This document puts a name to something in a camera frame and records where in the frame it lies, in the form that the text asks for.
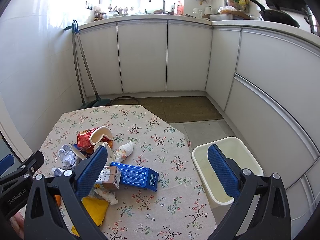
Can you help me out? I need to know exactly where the crumpled plain white tissue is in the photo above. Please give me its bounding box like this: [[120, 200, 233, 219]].
[[94, 187, 118, 205]]

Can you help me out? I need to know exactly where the blue cardboard box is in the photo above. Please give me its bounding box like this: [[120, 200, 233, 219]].
[[110, 162, 160, 192]]

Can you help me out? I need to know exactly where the floral tablecloth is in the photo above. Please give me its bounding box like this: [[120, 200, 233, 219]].
[[32, 104, 217, 240]]

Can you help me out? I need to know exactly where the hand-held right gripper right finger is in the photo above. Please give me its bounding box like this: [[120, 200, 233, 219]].
[[207, 144, 292, 240]]

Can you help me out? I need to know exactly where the metal kitchen faucet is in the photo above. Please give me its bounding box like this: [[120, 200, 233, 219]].
[[149, 0, 167, 14]]

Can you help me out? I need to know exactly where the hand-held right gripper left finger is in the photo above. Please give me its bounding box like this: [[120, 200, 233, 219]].
[[25, 146, 108, 240]]

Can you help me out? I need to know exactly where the metal tray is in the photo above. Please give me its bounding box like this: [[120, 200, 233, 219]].
[[209, 14, 234, 22]]

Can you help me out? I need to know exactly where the coiled dark hose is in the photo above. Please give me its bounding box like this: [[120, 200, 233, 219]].
[[111, 96, 137, 105]]

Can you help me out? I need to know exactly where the crushed red noodle cup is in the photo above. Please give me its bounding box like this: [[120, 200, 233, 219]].
[[77, 127, 114, 151]]

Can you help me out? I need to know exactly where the brown milk carton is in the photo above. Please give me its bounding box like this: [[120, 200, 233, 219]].
[[94, 166, 122, 191]]

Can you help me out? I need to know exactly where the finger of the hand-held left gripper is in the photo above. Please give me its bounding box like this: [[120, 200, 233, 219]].
[[0, 151, 45, 182], [0, 154, 15, 176]]

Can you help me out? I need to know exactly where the black frying pan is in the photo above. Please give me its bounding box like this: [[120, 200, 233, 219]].
[[243, 0, 300, 28]]

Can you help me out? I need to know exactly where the yellow plastic bag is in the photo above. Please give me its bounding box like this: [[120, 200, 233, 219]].
[[71, 196, 110, 239]]

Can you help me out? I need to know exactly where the white sink base cabinet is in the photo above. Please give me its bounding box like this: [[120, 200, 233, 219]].
[[79, 15, 213, 98]]

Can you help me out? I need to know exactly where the teal wall hook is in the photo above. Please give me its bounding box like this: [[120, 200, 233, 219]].
[[64, 19, 79, 34]]

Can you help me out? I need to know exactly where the white drawer base cabinet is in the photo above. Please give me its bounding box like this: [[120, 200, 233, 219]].
[[205, 21, 320, 205]]

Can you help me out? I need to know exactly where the crumpled white paper ball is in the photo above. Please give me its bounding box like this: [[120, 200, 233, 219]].
[[59, 144, 78, 168]]

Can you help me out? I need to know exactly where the metal exhaust pipe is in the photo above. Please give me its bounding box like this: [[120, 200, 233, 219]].
[[303, 5, 320, 34]]

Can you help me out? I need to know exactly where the printed white tissue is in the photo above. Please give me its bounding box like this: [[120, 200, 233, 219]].
[[114, 141, 135, 163]]

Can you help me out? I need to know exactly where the pile of snack bags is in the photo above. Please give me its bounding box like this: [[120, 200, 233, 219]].
[[224, 0, 250, 12]]

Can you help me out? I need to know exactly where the green long-handled broom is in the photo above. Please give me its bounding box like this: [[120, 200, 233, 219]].
[[76, 31, 111, 107]]

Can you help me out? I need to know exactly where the brown floor mat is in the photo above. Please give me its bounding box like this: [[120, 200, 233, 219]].
[[136, 97, 167, 123], [161, 95, 224, 123]]

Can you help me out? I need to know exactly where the white plastic bin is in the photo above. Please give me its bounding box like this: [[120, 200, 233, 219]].
[[192, 137, 264, 207]]

